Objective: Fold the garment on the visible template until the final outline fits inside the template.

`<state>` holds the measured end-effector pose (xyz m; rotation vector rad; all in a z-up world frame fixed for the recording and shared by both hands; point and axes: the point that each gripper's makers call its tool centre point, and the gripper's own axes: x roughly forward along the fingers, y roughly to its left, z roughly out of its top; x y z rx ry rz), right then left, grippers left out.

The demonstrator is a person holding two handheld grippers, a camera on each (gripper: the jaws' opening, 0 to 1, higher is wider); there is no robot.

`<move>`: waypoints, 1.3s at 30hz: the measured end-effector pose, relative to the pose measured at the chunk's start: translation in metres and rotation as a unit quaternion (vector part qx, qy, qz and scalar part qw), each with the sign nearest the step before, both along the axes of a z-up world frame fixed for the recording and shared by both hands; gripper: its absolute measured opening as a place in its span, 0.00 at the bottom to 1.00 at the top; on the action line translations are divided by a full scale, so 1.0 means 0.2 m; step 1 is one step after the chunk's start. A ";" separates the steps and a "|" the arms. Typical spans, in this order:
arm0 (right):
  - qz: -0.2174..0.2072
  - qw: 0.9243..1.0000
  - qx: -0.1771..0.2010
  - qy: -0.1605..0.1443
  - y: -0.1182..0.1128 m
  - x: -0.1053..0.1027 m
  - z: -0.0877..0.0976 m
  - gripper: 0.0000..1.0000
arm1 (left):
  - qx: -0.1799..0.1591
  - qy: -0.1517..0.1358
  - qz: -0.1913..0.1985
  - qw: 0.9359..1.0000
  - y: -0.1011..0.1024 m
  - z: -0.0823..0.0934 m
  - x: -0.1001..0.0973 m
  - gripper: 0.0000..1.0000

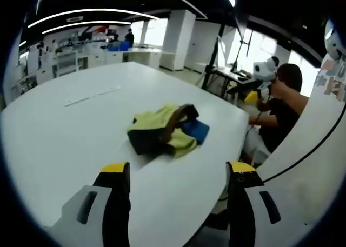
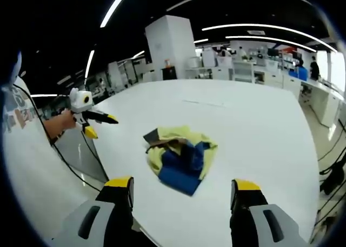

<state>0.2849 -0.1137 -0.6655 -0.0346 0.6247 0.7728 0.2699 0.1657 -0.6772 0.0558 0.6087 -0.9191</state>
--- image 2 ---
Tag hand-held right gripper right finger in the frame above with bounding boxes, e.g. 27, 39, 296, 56
229, 178, 309, 247

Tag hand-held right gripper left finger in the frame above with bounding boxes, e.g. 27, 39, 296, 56
51, 176, 135, 247

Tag yellow and blue garment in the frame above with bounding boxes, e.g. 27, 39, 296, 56
142, 125, 219, 197

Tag person's left hand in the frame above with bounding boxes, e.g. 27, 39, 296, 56
55, 109, 78, 136

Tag tall white cabinet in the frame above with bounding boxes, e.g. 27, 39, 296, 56
107, 61, 128, 90

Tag black cabinet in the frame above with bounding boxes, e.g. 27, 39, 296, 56
161, 66, 178, 81

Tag white square column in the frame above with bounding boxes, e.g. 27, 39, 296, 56
144, 14, 197, 82

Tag low white cabinet row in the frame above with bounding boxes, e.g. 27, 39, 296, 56
184, 66, 234, 81

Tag long white counter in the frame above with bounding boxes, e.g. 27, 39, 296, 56
299, 78, 342, 128

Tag white shelving unit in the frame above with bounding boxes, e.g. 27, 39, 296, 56
231, 59, 257, 83

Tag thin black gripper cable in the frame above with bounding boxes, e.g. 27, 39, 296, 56
80, 130, 109, 179

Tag black device cable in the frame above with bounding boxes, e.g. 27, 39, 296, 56
16, 81, 105, 192

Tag black floor cables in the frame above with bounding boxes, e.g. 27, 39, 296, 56
317, 124, 346, 177

